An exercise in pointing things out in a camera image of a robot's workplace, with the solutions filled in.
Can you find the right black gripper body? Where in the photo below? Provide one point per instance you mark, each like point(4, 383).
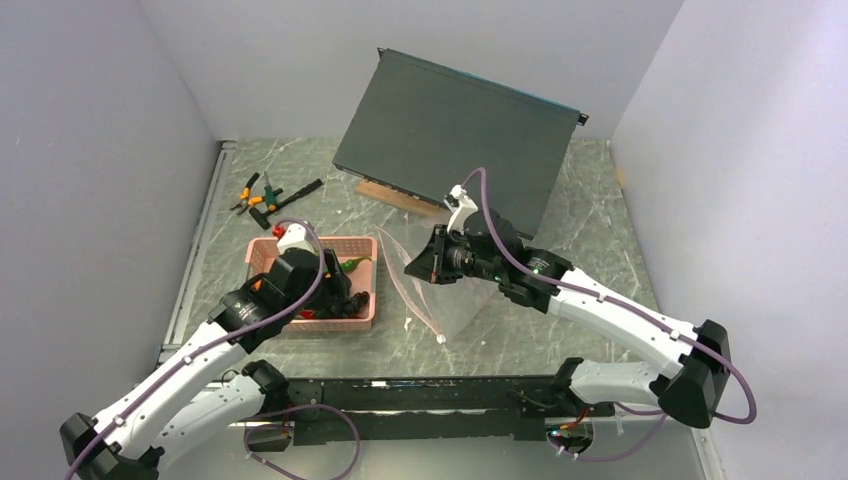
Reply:
point(459, 260)

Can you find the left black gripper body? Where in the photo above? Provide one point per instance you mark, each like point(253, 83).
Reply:
point(330, 289)

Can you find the clear zip top bag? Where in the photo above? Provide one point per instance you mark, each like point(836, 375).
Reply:
point(444, 309)

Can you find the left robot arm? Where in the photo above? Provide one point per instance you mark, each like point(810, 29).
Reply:
point(169, 414)

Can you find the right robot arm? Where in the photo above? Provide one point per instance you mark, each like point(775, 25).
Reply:
point(682, 368)

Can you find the long green chili pepper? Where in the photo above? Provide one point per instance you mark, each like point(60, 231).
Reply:
point(352, 264)

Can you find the wooden board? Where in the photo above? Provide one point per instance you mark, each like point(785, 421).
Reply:
point(397, 199)

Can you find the dark grey rack box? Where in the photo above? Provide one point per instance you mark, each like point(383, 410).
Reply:
point(421, 128)

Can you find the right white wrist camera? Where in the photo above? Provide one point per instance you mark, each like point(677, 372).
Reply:
point(461, 206)

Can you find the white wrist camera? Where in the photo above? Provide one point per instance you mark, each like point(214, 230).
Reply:
point(293, 236)
point(461, 206)

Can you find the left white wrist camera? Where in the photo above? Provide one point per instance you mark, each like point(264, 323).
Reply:
point(293, 236)

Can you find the black T-handle tool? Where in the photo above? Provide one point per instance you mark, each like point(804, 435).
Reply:
point(262, 217)

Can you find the green handled screwdriver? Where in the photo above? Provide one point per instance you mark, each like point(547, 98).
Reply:
point(269, 194)

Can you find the orange handled pliers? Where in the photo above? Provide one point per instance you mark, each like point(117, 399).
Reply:
point(244, 202)

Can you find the aluminium frame rail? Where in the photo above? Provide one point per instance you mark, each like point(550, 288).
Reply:
point(176, 330)

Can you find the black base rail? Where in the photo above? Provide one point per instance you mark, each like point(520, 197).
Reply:
point(323, 410)

